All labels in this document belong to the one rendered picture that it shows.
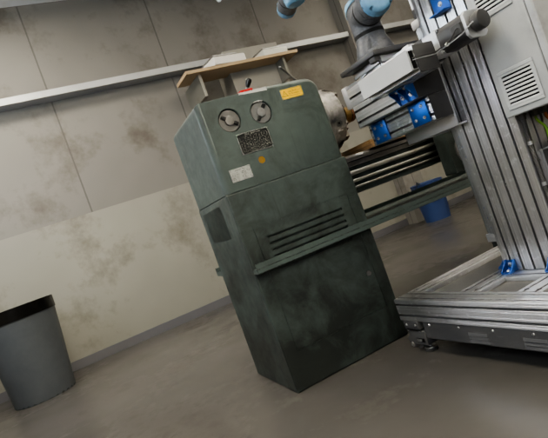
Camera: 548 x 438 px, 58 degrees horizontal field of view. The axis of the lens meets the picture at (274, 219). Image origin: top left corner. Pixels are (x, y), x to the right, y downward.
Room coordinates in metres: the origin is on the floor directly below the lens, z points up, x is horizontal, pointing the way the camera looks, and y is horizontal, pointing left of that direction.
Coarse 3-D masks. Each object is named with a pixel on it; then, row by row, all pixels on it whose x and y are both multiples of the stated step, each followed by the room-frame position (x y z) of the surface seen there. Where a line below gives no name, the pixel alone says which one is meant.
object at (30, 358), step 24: (24, 312) 3.58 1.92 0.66; (48, 312) 3.74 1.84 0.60; (0, 336) 3.53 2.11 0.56; (24, 336) 3.57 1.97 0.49; (48, 336) 3.68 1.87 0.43; (0, 360) 3.56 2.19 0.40; (24, 360) 3.56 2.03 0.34; (48, 360) 3.64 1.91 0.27; (24, 384) 3.56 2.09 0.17; (48, 384) 3.61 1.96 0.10; (72, 384) 3.79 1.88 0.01; (24, 408) 3.58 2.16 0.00
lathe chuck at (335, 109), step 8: (328, 96) 2.42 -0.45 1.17; (336, 96) 2.42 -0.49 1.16; (328, 104) 2.39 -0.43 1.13; (336, 104) 2.40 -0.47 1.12; (328, 112) 2.37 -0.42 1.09; (336, 112) 2.39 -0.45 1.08; (336, 120) 2.39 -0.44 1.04; (344, 120) 2.41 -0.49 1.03; (336, 128) 2.40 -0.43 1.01; (344, 128) 2.42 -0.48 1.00; (336, 136) 2.42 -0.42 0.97; (344, 136) 2.45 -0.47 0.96
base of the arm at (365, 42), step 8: (368, 32) 1.87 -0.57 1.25; (376, 32) 1.87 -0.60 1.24; (384, 32) 1.89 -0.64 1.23; (360, 40) 1.90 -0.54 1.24; (368, 40) 1.87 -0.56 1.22; (376, 40) 1.86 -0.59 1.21; (384, 40) 1.87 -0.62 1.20; (360, 48) 1.90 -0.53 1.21; (368, 48) 1.87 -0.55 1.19; (376, 48) 1.86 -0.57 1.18; (360, 56) 1.90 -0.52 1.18
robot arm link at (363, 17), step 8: (360, 0) 1.75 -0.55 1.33; (368, 0) 1.73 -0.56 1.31; (376, 0) 1.73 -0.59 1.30; (384, 0) 1.73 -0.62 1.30; (360, 8) 1.77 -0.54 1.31; (368, 8) 1.74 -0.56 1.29; (376, 8) 1.73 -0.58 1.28; (384, 8) 1.74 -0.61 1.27; (360, 16) 1.81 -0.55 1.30; (368, 16) 1.78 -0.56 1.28; (376, 16) 1.78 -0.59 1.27; (368, 24) 1.85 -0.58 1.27
